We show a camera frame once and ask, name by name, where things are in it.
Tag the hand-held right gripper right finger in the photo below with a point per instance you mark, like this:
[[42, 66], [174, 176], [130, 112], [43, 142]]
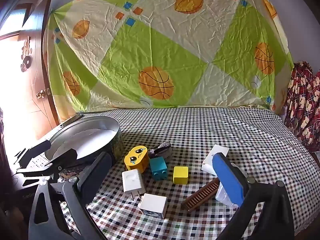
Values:
[[228, 180]]

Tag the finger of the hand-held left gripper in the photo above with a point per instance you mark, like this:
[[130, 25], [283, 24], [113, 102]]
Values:
[[37, 147], [65, 157]]

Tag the brown plastic comb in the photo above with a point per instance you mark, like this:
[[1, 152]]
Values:
[[200, 195]]

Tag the white square power adapter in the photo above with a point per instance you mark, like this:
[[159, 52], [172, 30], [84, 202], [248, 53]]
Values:
[[152, 203]]

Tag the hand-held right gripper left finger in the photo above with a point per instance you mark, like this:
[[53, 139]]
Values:
[[96, 172]]

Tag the red bear printed cloth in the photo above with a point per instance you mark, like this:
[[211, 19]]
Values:
[[302, 100]]

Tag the yellow face toy block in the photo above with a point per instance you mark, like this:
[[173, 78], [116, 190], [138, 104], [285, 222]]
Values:
[[135, 157]]

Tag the teal toy building block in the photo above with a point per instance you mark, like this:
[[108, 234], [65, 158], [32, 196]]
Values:
[[157, 167]]

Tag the wooden door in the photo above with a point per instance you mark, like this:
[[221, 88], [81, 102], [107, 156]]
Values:
[[37, 75]]

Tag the yellow cube block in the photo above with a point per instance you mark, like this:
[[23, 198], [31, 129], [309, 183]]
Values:
[[180, 176]]

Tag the round metal tin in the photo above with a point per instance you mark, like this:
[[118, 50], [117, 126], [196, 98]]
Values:
[[87, 135]]

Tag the basketball printed green sheet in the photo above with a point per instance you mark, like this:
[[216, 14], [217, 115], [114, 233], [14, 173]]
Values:
[[162, 42]]

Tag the white pronged charger plug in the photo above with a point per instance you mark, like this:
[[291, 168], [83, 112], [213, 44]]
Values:
[[132, 182]]

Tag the white paper box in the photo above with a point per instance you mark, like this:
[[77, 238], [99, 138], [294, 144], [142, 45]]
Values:
[[207, 166]]

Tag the checked bed sheet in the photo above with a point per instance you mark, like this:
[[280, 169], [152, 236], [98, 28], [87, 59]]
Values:
[[225, 135]]

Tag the hanging door ornament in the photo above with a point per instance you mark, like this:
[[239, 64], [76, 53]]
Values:
[[26, 55]]

